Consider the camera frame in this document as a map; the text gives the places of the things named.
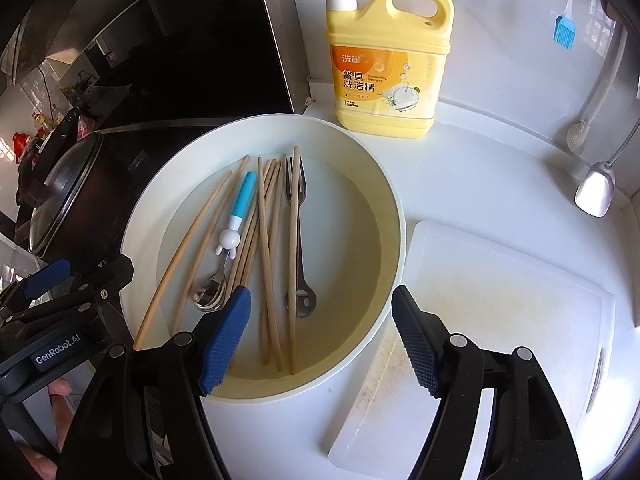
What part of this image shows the person's left hand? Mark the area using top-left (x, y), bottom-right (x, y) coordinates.
top-left (25, 377), bottom-right (73, 480)

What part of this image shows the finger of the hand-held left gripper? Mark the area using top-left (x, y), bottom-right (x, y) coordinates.
top-left (20, 255), bottom-right (135, 326)
top-left (0, 258), bottom-right (73, 311)

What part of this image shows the pile of wooden chopsticks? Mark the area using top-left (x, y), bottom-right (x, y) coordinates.
top-left (134, 146), bottom-right (303, 376)

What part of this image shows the black glass cooktop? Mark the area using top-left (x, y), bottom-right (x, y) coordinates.
top-left (0, 0), bottom-right (296, 271)

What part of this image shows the blue silicone basting brush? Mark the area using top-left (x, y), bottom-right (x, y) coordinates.
top-left (552, 0), bottom-right (581, 51)

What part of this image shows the white bottle brush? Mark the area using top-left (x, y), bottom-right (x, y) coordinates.
top-left (566, 25), bottom-right (631, 153)

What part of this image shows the steel spatula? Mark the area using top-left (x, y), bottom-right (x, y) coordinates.
top-left (574, 110), bottom-right (640, 218)

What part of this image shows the steel fork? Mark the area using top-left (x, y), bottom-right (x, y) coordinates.
top-left (284, 156), bottom-right (317, 318)

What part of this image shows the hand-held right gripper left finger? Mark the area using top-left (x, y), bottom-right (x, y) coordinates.
top-left (55, 286), bottom-right (252, 480)

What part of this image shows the white round bowl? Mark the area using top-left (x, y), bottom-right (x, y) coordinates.
top-left (119, 114), bottom-right (407, 401)

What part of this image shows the blue-handled steel spoon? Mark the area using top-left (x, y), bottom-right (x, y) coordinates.
top-left (193, 171), bottom-right (258, 312)

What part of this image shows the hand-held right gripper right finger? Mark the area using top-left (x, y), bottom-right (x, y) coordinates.
top-left (391, 285), bottom-right (583, 480)

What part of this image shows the black pot with glass lid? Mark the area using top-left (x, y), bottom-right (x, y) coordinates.
top-left (14, 110), bottom-right (131, 263)

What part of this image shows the white plastic cutting board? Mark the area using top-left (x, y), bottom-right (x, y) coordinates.
top-left (327, 220), bottom-right (616, 473)

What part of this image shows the yellow dish soap bottle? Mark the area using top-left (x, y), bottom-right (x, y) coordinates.
top-left (300, 0), bottom-right (455, 141)

